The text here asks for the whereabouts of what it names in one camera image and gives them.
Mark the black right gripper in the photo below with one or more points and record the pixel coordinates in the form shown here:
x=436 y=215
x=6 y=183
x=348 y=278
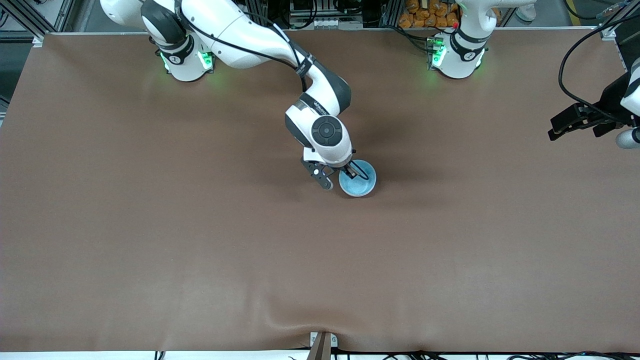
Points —
x=351 y=171

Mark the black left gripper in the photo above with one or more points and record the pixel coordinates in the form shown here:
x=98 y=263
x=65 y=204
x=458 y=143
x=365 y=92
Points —
x=611 y=101

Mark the light blue bowl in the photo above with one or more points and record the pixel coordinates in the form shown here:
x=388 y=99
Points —
x=357 y=187

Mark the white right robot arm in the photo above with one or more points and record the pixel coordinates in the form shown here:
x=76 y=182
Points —
x=240 y=30

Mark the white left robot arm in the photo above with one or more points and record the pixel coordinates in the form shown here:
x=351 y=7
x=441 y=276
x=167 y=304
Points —
x=457 y=62

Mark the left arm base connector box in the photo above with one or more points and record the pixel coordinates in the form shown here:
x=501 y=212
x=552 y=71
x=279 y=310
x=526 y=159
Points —
x=436 y=52

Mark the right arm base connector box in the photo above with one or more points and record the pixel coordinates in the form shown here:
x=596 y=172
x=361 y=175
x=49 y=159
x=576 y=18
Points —
x=207 y=60

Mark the brown table mat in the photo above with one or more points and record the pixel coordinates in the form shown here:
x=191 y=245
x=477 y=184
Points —
x=300 y=250

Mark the white terminal block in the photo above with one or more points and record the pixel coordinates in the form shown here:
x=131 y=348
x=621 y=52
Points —
x=327 y=23

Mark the black electronics rack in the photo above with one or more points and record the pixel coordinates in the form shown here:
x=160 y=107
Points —
x=325 y=7

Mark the orange packets pile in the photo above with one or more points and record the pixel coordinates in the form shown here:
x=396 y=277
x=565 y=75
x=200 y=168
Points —
x=425 y=15

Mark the aluminium frame strut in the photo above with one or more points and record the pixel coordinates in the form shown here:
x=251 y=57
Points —
x=27 y=25
x=612 y=27

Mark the aluminium frame post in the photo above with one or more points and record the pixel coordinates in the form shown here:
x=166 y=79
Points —
x=390 y=12
x=261 y=10

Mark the grey metal clamp bracket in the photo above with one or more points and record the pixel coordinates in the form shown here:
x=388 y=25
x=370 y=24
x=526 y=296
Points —
x=334 y=341

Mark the brown post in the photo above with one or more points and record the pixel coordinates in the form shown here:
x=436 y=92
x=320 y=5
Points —
x=320 y=350

